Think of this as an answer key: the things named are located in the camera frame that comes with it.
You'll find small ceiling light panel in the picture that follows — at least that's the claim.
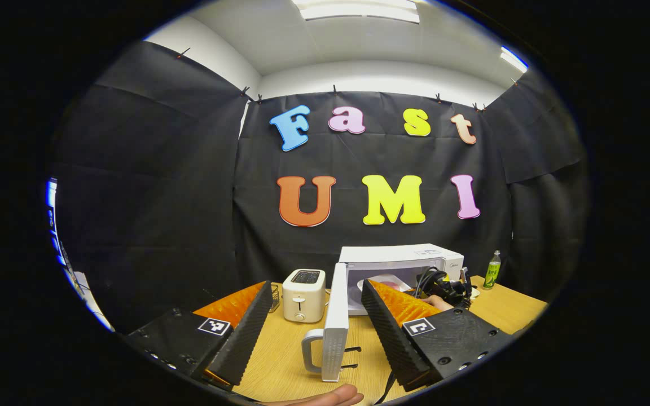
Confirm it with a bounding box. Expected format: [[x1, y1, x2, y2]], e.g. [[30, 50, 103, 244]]
[[500, 47, 529, 73]]

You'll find long ceiling light panel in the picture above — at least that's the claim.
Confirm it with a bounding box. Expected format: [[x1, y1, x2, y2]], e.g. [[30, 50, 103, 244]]
[[293, 0, 420, 24]]

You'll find white microwave oven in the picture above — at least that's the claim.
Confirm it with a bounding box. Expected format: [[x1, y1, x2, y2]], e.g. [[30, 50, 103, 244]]
[[301, 244, 465, 383]]

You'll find black cable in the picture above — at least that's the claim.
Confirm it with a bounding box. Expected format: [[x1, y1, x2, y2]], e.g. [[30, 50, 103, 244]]
[[373, 372, 396, 405]]

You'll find white toaster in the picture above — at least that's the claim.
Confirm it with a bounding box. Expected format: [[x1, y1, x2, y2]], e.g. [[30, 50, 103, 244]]
[[282, 269, 327, 323]]

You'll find green drink bottle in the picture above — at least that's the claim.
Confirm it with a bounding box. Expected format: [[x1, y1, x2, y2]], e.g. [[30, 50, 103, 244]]
[[484, 250, 502, 290]]

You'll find white blue-edged panel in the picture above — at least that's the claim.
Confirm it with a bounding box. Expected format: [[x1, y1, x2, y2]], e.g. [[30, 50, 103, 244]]
[[46, 178, 112, 332]]

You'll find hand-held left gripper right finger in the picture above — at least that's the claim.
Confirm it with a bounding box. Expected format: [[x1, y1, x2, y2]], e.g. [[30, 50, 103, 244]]
[[361, 279, 515, 392]]

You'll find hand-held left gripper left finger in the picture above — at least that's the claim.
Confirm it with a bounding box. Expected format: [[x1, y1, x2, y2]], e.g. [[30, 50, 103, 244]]
[[124, 280, 274, 390]]

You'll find white square plate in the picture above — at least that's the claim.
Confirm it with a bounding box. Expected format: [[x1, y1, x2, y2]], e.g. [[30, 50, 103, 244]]
[[357, 274, 413, 293]]

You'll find black backdrop cloth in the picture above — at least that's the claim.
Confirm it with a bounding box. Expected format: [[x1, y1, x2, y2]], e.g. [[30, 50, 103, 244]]
[[51, 41, 590, 333]]

